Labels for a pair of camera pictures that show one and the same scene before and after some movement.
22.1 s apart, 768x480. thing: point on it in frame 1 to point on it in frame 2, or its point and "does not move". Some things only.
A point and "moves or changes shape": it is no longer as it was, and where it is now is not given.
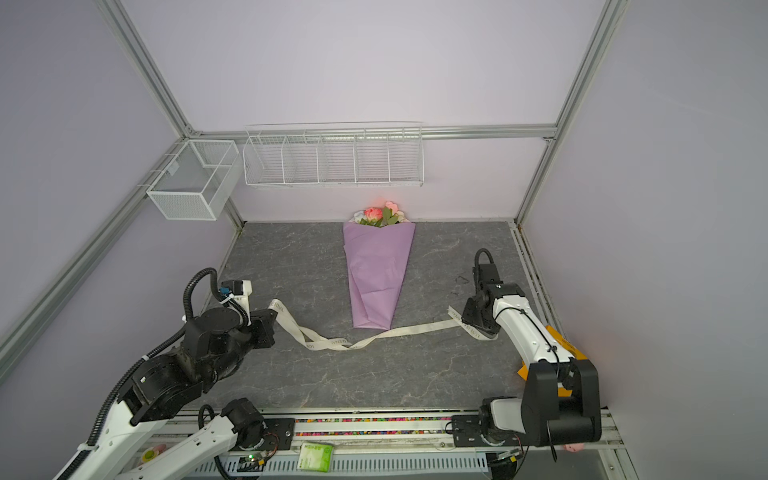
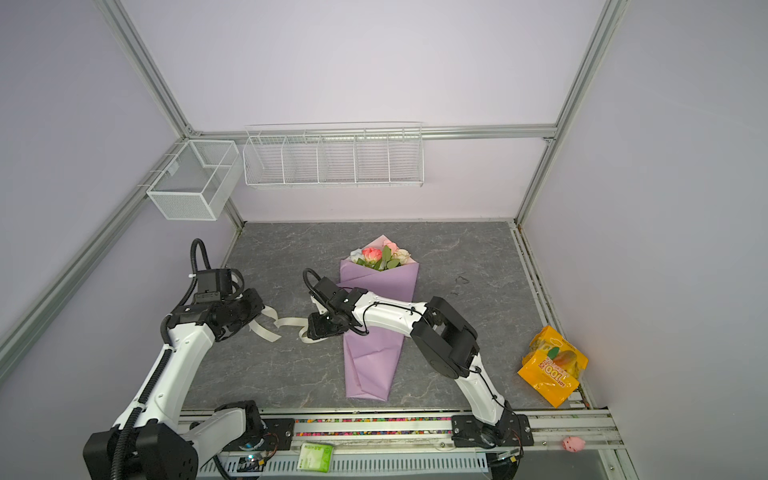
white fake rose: [357, 217] to [356, 254]
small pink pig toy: [575, 447] does not move
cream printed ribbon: [315, 342] moves or changes shape
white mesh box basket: [193, 182] does not move
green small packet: [315, 457] does not move
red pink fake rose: [373, 214] to [372, 255]
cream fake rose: [401, 217] to [403, 255]
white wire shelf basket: [342, 153] does not move
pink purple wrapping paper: [377, 259] to [370, 359]
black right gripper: [468, 316] to [314, 323]
